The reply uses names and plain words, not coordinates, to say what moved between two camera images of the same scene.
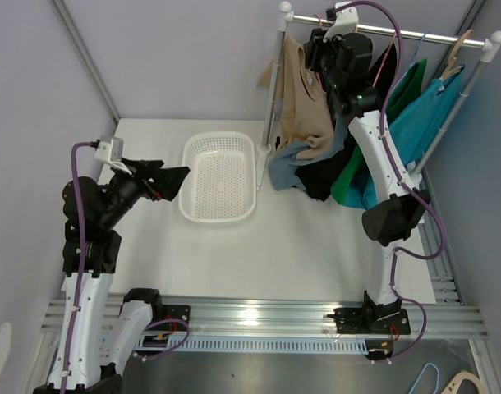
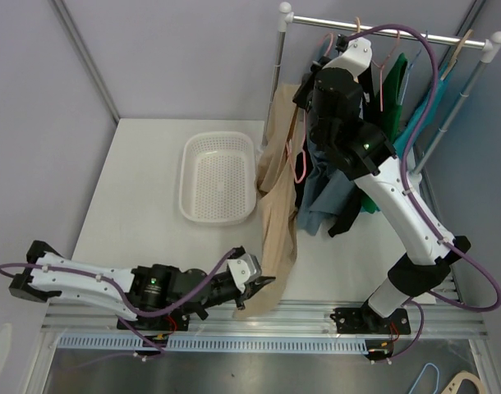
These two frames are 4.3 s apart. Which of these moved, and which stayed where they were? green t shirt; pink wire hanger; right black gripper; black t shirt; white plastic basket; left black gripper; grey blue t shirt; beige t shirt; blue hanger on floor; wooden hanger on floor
Moved: pink wire hanger; green t shirt; right black gripper; beige t shirt; grey blue t shirt; left black gripper; black t shirt
Stayed: white plastic basket; blue hanger on floor; wooden hanger on floor
